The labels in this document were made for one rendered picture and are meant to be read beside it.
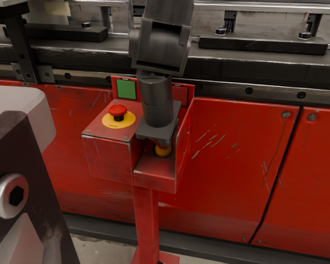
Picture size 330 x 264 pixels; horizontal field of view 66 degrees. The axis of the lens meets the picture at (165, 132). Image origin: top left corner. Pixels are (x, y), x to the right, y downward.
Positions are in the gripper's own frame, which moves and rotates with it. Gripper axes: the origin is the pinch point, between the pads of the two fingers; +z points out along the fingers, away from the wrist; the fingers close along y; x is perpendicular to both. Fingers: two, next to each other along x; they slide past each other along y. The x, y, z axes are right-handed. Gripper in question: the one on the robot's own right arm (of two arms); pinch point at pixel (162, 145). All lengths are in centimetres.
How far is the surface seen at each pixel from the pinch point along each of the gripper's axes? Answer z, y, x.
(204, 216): 47.4, 6.2, -10.2
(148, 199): 15.7, -6.0, 3.3
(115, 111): -8.1, 0.6, 9.6
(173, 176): 0.7, -6.7, -4.0
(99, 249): 73, -9, 33
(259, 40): -10.5, 28.4, -17.1
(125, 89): -5.9, 10.0, 11.4
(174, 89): -7.3, 10.4, -0.4
